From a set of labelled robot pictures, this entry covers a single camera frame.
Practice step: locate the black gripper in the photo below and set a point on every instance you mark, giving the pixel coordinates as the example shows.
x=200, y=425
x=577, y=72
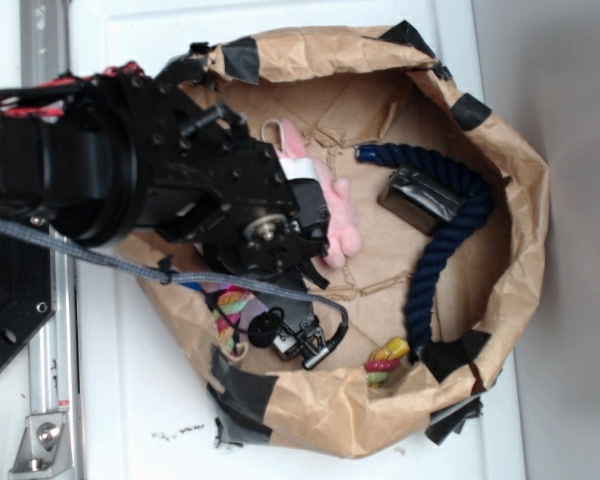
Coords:
x=202, y=178

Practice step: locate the silver corner bracket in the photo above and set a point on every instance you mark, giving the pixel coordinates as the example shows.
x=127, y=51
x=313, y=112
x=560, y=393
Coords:
x=38, y=450

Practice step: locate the crumpled brown paper bag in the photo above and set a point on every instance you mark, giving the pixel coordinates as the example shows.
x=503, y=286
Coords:
x=345, y=87

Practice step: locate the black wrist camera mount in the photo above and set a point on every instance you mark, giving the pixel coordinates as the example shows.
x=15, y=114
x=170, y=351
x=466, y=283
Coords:
x=264, y=328

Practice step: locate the black tape-wrapped box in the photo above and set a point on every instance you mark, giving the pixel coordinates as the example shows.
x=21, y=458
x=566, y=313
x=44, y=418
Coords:
x=419, y=199

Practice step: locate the pink plush bunny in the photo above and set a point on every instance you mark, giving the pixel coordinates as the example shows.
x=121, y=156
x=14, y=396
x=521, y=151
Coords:
x=344, y=236

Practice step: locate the black octagonal mount plate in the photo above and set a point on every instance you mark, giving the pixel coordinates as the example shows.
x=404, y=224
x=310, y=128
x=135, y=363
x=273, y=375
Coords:
x=26, y=294

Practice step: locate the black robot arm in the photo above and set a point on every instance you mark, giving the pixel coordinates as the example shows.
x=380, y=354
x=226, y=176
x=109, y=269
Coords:
x=100, y=156

